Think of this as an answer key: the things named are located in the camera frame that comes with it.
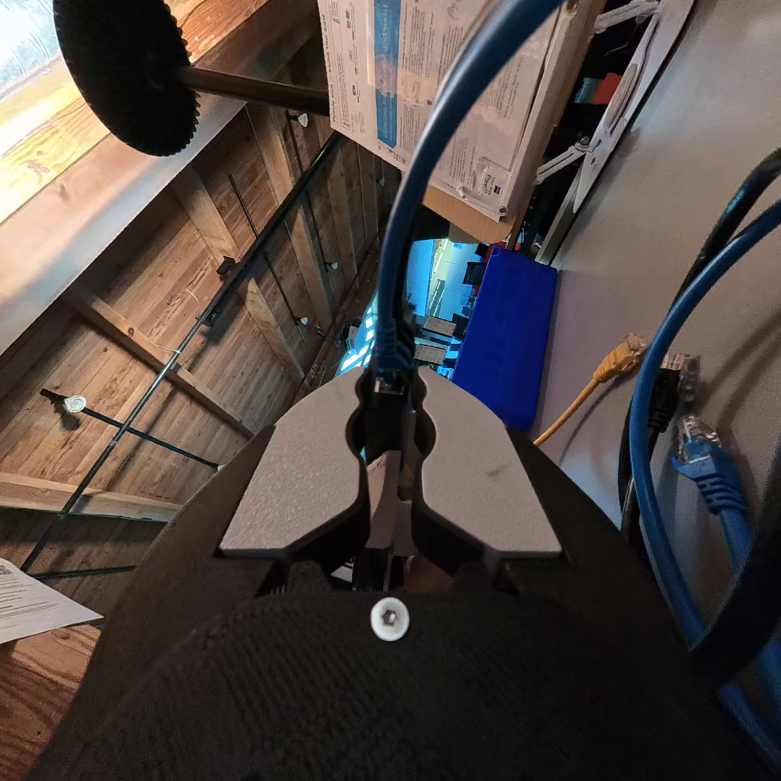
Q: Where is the metal ceiling pipe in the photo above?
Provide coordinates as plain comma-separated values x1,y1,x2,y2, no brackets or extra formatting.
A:
21,131,345,571

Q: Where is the white printed board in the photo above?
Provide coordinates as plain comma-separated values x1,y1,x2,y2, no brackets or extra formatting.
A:
574,0,696,196

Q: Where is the black network cable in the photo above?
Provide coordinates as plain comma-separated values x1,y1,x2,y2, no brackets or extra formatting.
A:
616,149,781,678

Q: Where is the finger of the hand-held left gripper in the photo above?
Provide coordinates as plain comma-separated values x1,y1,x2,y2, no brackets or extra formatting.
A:
366,448,422,553

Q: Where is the person's left hand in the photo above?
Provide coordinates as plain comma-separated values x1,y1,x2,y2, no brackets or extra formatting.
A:
403,552,455,594

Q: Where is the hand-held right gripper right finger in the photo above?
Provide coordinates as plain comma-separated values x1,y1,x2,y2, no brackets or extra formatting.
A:
410,366,563,576

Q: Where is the white metal bracket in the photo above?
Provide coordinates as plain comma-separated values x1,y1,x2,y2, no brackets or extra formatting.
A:
532,135,594,185
593,0,663,34

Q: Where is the blue plastic bin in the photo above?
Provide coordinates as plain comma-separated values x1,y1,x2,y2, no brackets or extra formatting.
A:
450,244,559,433

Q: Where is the blue network cable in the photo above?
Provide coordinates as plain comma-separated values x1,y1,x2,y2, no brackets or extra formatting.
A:
371,0,781,781

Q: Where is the white paper sheet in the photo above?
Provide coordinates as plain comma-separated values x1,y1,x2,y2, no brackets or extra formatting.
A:
0,556,105,646

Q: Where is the yellow network cable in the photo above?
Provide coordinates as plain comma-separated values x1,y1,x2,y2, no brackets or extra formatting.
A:
532,332,648,446

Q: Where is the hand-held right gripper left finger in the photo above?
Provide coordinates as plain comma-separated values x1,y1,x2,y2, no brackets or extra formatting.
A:
218,371,372,561

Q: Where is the large paned window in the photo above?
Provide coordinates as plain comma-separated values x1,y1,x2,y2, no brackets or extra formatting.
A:
338,293,382,373

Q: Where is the wooden panel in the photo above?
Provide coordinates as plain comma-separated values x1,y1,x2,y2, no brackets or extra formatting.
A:
0,622,105,781

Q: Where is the black network switch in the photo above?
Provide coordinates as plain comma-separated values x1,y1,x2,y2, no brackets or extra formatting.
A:
364,390,408,467

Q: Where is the grey desk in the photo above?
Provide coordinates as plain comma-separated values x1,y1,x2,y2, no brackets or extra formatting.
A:
532,0,781,660

